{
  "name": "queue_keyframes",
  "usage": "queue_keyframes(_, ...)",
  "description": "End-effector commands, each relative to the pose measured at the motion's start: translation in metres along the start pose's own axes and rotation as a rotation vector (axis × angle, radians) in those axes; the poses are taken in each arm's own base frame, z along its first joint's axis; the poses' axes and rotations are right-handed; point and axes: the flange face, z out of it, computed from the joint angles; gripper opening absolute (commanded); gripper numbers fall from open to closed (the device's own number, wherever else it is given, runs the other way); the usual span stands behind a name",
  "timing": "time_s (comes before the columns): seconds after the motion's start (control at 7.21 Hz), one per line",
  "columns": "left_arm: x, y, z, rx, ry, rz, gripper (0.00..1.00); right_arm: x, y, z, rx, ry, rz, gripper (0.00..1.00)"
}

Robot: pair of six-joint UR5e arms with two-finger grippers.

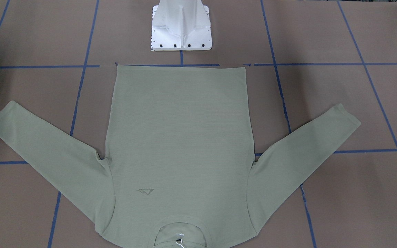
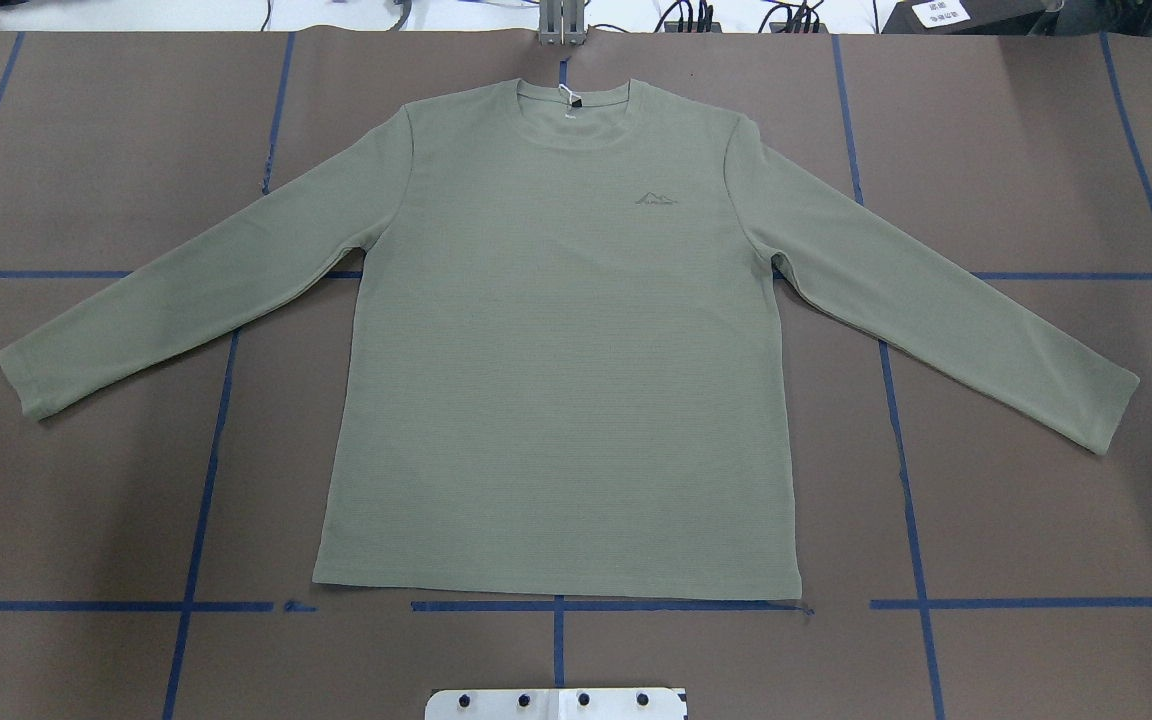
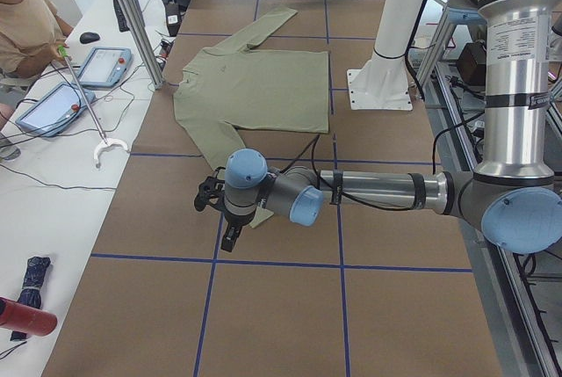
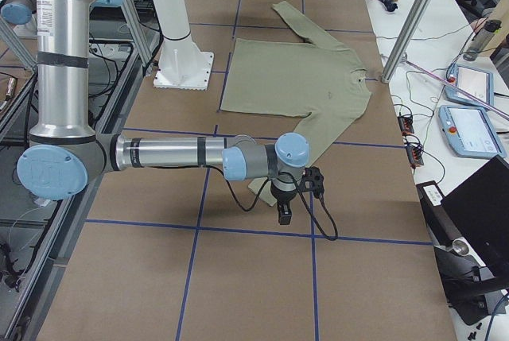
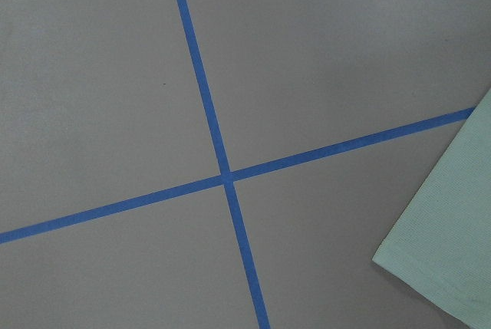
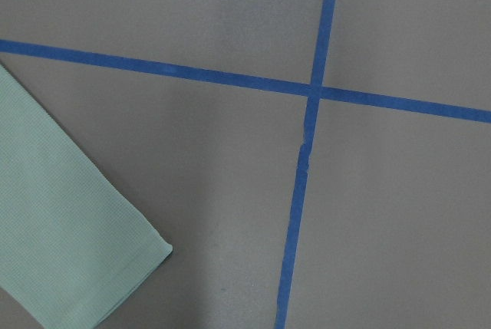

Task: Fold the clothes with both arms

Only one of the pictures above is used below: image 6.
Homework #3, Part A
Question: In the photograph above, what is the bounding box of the green long-sleeve shirt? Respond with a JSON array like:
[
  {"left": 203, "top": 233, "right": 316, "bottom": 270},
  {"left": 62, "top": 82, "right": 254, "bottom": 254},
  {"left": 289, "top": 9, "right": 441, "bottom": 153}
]
[{"left": 1, "top": 71, "right": 173, "bottom": 328}]

